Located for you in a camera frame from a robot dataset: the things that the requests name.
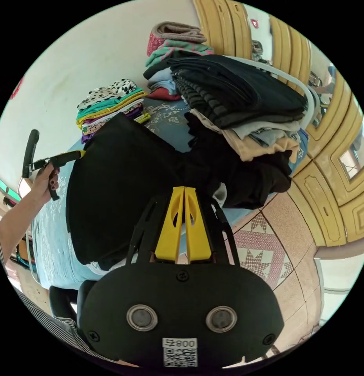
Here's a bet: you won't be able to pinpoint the black pants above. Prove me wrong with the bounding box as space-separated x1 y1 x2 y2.
65 112 293 271

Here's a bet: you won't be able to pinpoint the pile of colourful clothes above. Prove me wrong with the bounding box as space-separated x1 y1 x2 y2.
76 78 152 145

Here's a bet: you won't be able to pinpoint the person's left forearm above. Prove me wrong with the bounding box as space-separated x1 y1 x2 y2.
0 191 48 266

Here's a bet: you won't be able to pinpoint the yellow wooden cupboard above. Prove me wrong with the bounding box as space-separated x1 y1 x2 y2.
193 0 364 248

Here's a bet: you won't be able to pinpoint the person's left hand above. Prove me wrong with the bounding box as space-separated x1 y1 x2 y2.
31 162 59 207

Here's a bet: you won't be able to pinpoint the pile of dark clothes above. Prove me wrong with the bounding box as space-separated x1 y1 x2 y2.
143 22 309 163

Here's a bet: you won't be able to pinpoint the person's body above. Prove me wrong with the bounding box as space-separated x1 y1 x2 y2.
0 228 123 366

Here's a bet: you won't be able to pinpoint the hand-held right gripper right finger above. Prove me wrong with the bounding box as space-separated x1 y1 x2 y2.
184 186 213 265

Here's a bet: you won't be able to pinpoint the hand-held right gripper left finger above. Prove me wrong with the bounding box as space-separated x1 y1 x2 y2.
154 186 185 264

